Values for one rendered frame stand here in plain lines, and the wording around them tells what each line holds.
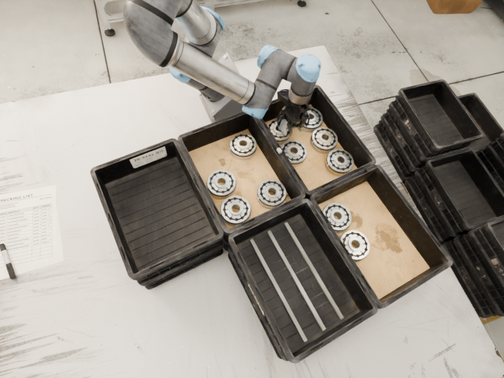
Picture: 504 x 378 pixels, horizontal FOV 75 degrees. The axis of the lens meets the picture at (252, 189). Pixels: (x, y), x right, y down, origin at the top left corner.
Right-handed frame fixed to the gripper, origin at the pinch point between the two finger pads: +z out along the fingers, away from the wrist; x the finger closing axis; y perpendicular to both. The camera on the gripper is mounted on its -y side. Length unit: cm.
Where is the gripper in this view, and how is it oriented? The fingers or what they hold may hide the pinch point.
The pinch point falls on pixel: (286, 127)
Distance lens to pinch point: 131.5
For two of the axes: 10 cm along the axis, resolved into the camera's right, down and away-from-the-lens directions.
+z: -0.8, 4.2, 9.0
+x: 9.3, -3.0, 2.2
